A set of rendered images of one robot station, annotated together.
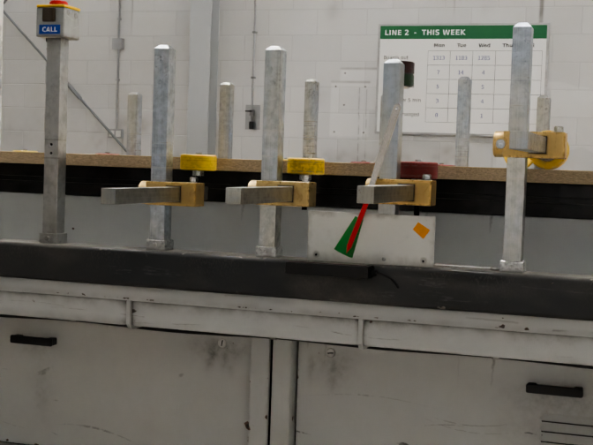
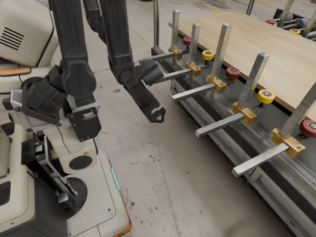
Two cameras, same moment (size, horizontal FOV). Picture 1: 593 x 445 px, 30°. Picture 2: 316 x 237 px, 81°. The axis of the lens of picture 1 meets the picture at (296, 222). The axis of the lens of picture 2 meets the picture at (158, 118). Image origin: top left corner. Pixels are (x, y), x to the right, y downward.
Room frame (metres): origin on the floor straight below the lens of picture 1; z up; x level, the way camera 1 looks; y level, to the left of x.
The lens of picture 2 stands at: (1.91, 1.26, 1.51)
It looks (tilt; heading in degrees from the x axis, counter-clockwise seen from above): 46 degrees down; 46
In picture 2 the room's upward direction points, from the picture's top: straight up
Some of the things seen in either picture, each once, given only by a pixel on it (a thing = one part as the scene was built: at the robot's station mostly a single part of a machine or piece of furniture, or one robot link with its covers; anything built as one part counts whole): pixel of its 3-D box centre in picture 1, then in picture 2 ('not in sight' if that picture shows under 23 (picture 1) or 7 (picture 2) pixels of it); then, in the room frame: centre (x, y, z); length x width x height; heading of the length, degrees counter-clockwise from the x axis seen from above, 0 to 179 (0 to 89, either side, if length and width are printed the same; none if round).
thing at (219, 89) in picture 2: not in sight; (215, 83); (2.83, 1.69, 0.83); 0.14 x 0.06 x 0.05; 72
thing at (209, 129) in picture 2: not in sight; (231, 120); (2.66, 1.47, 0.80); 0.43 x 0.03 x 0.04; 162
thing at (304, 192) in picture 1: (281, 192); not in sight; (2.28, 0.03, 0.83); 0.14 x 0.06 x 0.05; 72
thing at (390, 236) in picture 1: (370, 238); not in sight; (2.20, -0.15, 0.75); 0.26 x 0.01 x 0.10; 72
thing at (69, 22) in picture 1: (58, 24); not in sight; (2.45, 0.54, 1.18); 0.07 x 0.07 x 0.08; 72
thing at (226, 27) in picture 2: not in sight; (217, 66); (2.84, 1.71, 0.94); 0.04 x 0.04 x 0.48; 72
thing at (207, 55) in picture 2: not in sight; (206, 59); (3.00, 1.88, 0.85); 0.08 x 0.08 x 0.11
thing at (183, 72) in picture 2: not in sight; (182, 73); (2.82, 1.94, 0.80); 0.43 x 0.03 x 0.04; 162
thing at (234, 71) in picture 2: not in sight; (231, 77); (2.92, 1.64, 0.85); 0.08 x 0.08 x 0.11
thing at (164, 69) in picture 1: (161, 158); not in sight; (2.37, 0.29, 0.90); 0.04 x 0.04 x 0.48; 72
